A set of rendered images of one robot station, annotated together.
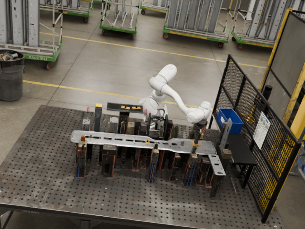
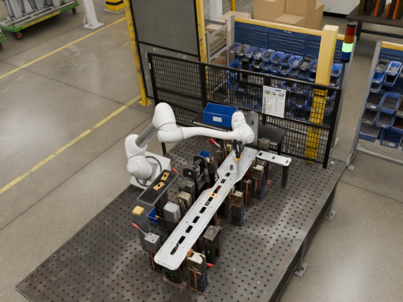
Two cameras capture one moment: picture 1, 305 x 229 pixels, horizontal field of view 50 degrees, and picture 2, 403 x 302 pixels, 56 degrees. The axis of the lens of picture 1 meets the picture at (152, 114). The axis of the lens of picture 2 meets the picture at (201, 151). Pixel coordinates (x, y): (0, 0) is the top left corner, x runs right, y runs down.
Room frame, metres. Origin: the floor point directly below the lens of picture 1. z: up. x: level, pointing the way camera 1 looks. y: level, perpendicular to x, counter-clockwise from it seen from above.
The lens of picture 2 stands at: (1.28, 1.62, 3.13)
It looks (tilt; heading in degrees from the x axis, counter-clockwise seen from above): 39 degrees down; 311
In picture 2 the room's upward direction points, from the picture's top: 5 degrees counter-clockwise
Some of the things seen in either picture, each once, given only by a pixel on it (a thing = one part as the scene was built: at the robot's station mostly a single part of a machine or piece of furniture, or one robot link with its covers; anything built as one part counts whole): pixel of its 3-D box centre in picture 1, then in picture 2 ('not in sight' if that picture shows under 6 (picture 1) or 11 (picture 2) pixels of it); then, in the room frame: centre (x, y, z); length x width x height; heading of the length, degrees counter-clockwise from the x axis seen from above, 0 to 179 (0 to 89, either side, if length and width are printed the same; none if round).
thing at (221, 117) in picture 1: (229, 120); (220, 115); (3.12, -0.82, 1.09); 0.30 x 0.17 x 0.13; 16
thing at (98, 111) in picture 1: (97, 125); (143, 231); (2.85, 0.54, 0.92); 0.08 x 0.08 x 0.44; 9
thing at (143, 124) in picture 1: (141, 139); (190, 199); (2.78, 0.07, 0.89); 0.13 x 0.11 x 0.38; 9
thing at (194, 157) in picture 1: (189, 169); (257, 181); (2.45, -0.43, 0.87); 0.12 x 0.09 x 0.35; 9
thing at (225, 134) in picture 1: (225, 134); (251, 127); (2.70, -0.72, 1.17); 0.12 x 0.01 x 0.34; 9
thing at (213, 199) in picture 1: (215, 186); (285, 175); (2.32, -0.67, 0.84); 0.11 x 0.06 x 0.29; 9
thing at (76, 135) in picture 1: (145, 142); (212, 197); (2.58, 0.02, 1.00); 1.38 x 0.22 x 0.02; 99
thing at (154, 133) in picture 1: (154, 135); (197, 184); (2.81, -0.06, 0.94); 0.18 x 0.13 x 0.49; 99
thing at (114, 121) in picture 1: (112, 137); (174, 225); (2.70, 0.35, 0.90); 0.13 x 0.10 x 0.41; 9
